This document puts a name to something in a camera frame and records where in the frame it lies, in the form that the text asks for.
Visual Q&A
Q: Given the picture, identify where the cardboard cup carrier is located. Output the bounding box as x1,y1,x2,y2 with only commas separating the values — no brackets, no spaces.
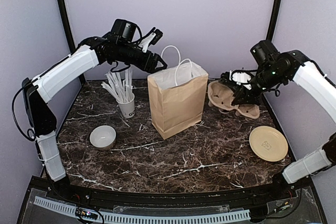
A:
207,81,260,119

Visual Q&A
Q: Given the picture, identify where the black frame post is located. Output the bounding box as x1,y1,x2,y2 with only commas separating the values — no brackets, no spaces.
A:
266,0,281,41
57,0,76,52

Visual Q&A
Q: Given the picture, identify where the brown paper bag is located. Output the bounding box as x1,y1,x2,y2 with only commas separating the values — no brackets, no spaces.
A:
147,45,208,140

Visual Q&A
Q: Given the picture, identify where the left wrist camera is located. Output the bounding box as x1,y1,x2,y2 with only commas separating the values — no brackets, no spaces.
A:
139,27,163,53

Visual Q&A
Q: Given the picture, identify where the cream yellow plate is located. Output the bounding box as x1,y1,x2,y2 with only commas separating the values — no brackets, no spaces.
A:
249,126,288,162

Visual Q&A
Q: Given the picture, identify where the left black frame post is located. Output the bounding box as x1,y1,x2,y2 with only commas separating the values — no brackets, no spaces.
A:
57,0,76,52

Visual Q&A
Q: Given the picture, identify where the wrapped paper straw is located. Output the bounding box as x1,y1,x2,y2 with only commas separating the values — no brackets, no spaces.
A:
101,82,122,103
124,68,132,102
106,73,126,103

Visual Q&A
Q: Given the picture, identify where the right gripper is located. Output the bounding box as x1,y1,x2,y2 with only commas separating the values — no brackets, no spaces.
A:
232,66,286,106

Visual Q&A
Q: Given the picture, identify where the right black frame post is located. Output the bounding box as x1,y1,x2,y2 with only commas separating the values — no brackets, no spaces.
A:
266,0,281,41

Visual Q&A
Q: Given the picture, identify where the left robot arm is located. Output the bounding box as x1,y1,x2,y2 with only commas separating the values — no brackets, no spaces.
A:
21,19,167,201

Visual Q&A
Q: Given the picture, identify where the white paper straw cup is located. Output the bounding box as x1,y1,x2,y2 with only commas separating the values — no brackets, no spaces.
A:
118,94,135,119

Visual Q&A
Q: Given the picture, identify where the white ceramic bowl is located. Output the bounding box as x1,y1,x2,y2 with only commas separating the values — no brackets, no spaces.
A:
89,125,117,151

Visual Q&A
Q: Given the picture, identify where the black table front rail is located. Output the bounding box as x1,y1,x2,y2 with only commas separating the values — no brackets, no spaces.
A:
31,177,298,209

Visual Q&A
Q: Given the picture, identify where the white slotted cable duct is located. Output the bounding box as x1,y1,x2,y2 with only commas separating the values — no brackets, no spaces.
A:
33,196,251,223

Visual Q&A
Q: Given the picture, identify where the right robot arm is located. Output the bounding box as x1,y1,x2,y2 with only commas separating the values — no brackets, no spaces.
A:
229,40,335,200

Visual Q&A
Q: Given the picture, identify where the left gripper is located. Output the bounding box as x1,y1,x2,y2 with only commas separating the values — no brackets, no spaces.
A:
113,42,167,73

